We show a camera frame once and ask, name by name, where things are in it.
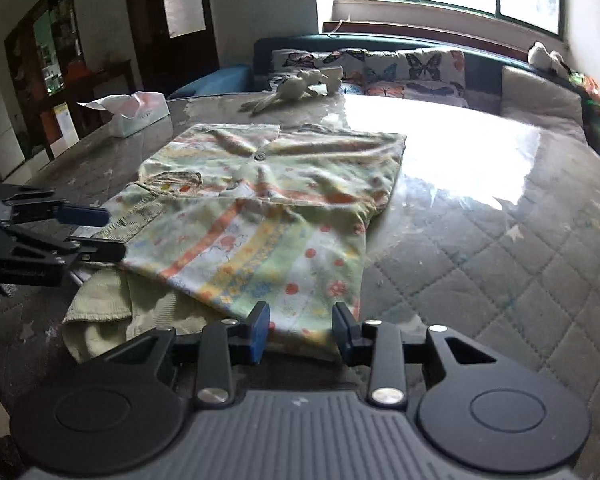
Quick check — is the colourful patterned child's jacket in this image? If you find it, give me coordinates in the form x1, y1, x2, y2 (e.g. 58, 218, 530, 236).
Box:
62, 124, 405, 362

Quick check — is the white pink tissue pack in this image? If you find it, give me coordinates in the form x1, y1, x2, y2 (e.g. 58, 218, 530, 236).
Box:
79, 91, 170, 139

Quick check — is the grey quilted star table cover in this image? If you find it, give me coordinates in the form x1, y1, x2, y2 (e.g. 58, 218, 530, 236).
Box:
0, 96, 600, 479

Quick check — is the dark wooden door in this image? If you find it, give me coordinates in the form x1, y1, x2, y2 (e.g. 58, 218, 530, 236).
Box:
126, 0, 219, 96

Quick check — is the white plush bunny toy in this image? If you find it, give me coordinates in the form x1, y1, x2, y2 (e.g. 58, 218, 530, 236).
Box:
239, 66, 343, 116

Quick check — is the butterfly patterned cushion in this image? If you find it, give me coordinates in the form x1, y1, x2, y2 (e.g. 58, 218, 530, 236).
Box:
268, 48, 468, 107

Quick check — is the grey pillow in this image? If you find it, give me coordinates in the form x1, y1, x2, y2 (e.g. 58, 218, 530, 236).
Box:
501, 66, 586, 143

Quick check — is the teal sofa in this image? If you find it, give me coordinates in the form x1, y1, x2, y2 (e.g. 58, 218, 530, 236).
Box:
168, 31, 600, 176

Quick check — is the white black plush toy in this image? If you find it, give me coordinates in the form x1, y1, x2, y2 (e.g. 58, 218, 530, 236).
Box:
528, 41, 571, 79

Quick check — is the orange green plush toy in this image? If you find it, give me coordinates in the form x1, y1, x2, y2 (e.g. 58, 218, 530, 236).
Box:
569, 70, 600, 103

